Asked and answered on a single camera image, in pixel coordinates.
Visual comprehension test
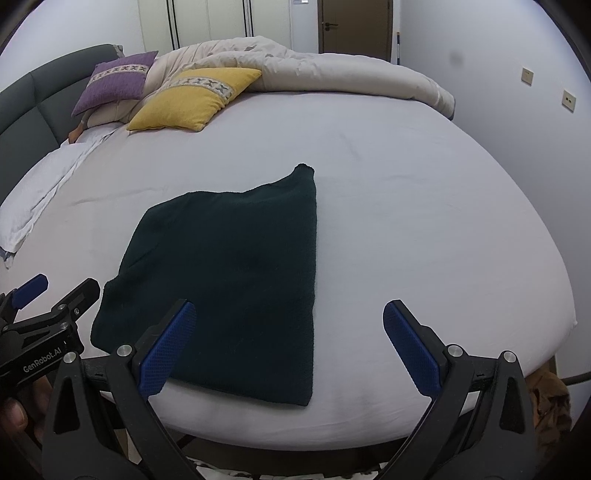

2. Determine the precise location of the purple cushion with patterned band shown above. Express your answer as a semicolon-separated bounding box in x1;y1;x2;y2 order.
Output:
71;51;159;117

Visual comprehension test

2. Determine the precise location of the brown door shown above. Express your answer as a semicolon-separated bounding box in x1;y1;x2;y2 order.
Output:
318;0;402;62

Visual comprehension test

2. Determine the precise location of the dark green knit sweater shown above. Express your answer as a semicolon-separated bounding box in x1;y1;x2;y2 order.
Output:
90;162;319;407

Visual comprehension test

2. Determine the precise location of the bed with white sheet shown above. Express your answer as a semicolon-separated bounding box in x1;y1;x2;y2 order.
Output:
0;88;578;450

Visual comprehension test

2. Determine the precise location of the brown crumpled cloth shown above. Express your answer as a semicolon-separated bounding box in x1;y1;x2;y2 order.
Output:
526;369;573;430

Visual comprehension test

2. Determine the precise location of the white wardrobe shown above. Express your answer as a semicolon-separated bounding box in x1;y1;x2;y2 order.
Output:
139;0;319;52

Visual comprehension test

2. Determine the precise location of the grey upholstered headboard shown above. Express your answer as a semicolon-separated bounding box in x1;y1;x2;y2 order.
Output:
0;44;122;204

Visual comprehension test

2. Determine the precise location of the beige pillow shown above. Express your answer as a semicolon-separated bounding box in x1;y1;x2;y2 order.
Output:
85;99;144;127

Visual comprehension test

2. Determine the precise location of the beige duvet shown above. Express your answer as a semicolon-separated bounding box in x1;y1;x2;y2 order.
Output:
145;36;455;121

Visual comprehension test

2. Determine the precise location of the yellow cushion with patterned band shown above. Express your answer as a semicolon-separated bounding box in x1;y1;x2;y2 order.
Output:
127;68;263;133

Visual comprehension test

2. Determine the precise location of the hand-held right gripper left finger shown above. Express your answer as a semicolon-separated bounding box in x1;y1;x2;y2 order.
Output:
41;299;204;480

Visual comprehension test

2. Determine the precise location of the white pillow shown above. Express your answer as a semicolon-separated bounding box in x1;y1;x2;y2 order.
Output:
0;127;125;269

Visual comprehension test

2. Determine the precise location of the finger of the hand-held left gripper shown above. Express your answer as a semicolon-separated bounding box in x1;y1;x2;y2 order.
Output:
0;273;49;326
50;278;101;323

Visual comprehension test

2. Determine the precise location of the person's left hand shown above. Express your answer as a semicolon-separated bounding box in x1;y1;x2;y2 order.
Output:
0;376;54;444

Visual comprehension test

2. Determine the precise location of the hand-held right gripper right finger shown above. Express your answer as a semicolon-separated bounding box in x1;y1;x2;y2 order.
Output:
383;299;539;480

